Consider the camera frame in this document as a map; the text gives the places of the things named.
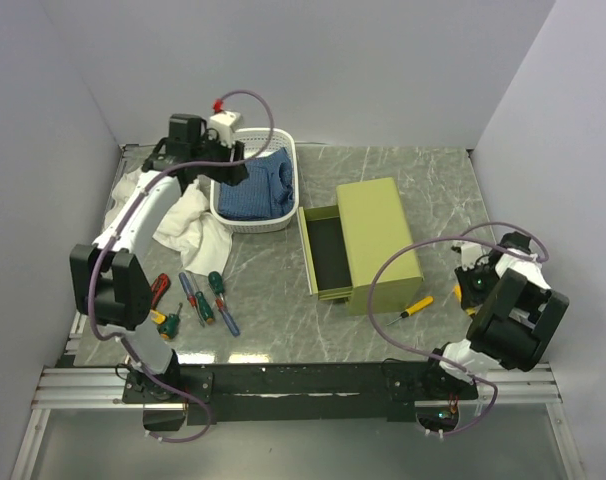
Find yellow precision screwdriver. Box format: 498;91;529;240
387;296;434;325

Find white cloth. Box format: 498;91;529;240
102;169;234;277

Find olive green metal drawer box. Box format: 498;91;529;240
336;177;424;316

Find yellow short screwdriver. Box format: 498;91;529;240
453;285;476;317

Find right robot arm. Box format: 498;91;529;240
420;231;570;399

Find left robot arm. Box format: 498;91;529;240
70;108;247;402

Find blue checkered cloth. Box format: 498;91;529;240
217;148;294;221

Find white plastic perforated basket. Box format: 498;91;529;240
210;127;299;233

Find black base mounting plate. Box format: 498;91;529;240
122;358;478;433

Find stubby green screwdriver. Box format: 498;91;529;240
157;303;183;340

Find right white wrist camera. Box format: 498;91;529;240
452;240;484;271

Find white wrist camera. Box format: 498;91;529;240
452;240;484;271
206;99;243;148

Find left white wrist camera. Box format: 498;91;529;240
206;99;243;148

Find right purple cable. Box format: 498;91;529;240
366;222;550;437

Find aluminium frame rail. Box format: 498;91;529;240
31;364;562;410

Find blue red handled screwdriver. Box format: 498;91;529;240
215;297;240;337

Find orange handled pliers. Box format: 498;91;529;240
150;310;167;325

